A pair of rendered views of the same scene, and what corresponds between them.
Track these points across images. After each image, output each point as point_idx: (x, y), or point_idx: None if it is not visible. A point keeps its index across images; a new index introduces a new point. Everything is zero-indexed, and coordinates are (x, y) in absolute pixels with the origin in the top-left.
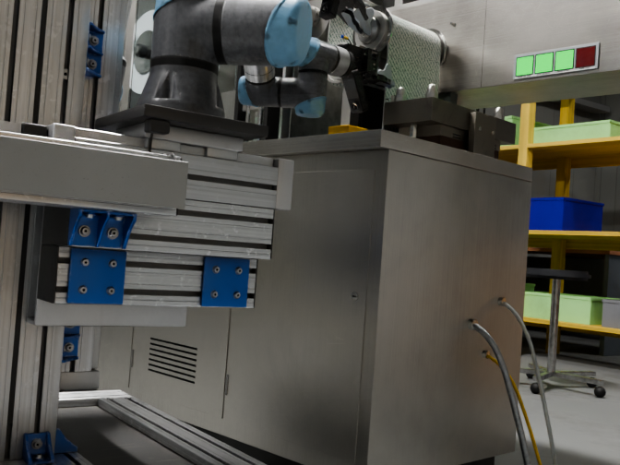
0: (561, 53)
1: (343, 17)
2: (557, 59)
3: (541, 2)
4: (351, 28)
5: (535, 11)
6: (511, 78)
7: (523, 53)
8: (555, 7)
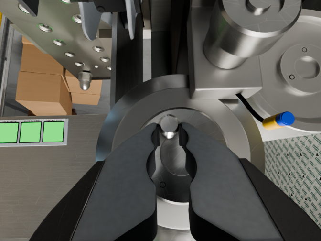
0: (10, 140)
1: (261, 197)
2: (14, 134)
3: (35, 203)
4: (216, 142)
5: (42, 193)
6: (71, 120)
7: (57, 147)
8: (17, 193)
